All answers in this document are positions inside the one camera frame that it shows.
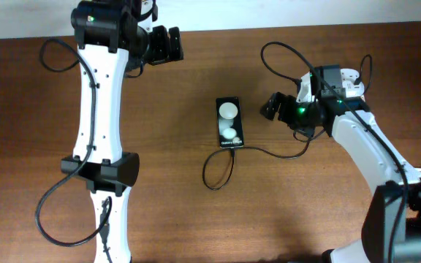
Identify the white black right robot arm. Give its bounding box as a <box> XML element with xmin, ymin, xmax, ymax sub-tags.
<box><xmin>260</xmin><ymin>93</ymin><xmax>421</xmax><ymax>262</ymax></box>

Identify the black smartphone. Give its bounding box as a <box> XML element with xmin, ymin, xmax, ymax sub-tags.
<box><xmin>216</xmin><ymin>96</ymin><xmax>244</xmax><ymax>148</ymax></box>

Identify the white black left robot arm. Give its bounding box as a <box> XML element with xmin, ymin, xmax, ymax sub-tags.
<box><xmin>61</xmin><ymin>1</ymin><xmax>183</xmax><ymax>262</ymax></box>

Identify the black charger cable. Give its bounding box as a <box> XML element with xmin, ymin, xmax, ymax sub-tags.
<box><xmin>202</xmin><ymin>53</ymin><xmax>373</xmax><ymax>191</ymax></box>

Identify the white charger plug adapter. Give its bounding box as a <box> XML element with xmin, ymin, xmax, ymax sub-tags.
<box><xmin>342</xmin><ymin>80</ymin><xmax>365</xmax><ymax>98</ymax></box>

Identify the white power strip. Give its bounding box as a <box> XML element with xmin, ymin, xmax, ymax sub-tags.
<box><xmin>341</xmin><ymin>69</ymin><xmax>363</xmax><ymax>85</ymax></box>

